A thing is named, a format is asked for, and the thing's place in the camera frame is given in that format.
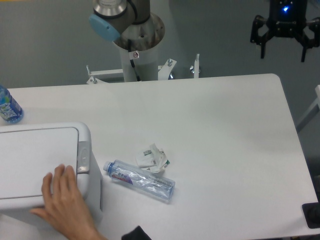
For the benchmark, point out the clear empty plastic bottle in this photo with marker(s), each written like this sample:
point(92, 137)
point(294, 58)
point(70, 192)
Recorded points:
point(151, 184)

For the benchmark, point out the white stand at right edge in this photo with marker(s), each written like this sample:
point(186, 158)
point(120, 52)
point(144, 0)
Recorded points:
point(311, 111)

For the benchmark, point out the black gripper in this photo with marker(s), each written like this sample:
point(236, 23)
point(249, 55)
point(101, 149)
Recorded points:
point(287, 17)

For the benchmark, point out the black sleeve cuff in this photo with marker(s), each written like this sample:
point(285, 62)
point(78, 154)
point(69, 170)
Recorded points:
point(136, 234)

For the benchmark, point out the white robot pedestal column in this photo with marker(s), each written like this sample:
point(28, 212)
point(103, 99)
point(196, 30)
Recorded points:
point(142, 40)

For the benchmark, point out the person's bare hand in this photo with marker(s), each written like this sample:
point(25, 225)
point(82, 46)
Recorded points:
point(64, 207)

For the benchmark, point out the black device at table edge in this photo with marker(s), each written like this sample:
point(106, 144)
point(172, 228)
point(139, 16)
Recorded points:
point(311, 213)

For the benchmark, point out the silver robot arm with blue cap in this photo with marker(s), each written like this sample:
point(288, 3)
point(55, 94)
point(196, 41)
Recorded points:
point(111, 18)

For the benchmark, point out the crumpled white paper wrapper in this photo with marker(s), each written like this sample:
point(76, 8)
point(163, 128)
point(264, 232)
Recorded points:
point(152, 159)

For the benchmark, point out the white metal base frame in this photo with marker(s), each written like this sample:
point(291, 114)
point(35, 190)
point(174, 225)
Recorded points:
point(134, 71)

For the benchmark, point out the bare forearm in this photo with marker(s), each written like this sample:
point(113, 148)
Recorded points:
point(93, 235)

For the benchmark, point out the blue labelled water bottle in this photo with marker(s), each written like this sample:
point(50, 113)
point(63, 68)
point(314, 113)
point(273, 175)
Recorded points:
point(10, 111)

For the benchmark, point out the white trash can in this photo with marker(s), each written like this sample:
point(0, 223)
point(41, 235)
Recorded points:
point(29, 151)

